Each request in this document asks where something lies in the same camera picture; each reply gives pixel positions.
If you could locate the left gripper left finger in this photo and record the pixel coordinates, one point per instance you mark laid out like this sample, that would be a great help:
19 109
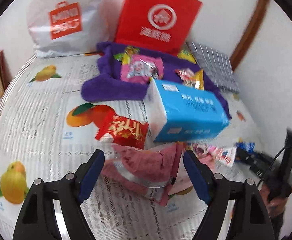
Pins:
37 219

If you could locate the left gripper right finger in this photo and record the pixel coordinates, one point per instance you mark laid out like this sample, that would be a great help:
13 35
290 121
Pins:
250 219

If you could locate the blue snack packet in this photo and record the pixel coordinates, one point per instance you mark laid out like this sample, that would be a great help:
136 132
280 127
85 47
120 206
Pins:
247 146

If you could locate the pink white small packet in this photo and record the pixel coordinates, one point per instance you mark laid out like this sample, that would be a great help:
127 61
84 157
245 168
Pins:
209 154

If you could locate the dusty pink snack bag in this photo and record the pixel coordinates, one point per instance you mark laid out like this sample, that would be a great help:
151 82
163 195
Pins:
150 173

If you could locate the red snack packet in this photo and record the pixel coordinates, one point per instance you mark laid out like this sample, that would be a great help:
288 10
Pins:
123 131

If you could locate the yellow chip packet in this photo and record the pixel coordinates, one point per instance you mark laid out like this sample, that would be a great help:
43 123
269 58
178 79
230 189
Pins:
191 79

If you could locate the pink snack packet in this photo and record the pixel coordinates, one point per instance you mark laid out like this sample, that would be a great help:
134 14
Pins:
141 69

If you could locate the green snack packet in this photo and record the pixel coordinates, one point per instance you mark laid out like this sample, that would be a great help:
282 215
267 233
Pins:
126 53

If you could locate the person's right hand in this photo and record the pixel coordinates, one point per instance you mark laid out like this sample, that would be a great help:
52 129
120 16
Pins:
276 206

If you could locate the fruit print tablecloth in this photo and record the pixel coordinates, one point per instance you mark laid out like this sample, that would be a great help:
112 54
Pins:
34 131

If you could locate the blue tissue pack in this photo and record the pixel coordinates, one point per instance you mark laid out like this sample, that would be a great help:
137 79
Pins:
179 113

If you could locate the grey checked folded cloth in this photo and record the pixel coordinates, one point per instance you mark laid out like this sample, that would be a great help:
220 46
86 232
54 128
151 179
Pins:
216 65

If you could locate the yellow snack bag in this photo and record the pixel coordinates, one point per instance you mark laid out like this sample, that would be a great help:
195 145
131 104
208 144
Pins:
186 55

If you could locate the red paper shopping bag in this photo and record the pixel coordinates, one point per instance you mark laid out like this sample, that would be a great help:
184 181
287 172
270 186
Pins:
160 25

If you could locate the white plastic Miniso bag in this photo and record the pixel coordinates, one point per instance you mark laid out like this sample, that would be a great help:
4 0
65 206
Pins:
66 27

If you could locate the wooden door frame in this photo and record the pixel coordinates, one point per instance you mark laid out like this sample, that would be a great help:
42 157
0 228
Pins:
249 34

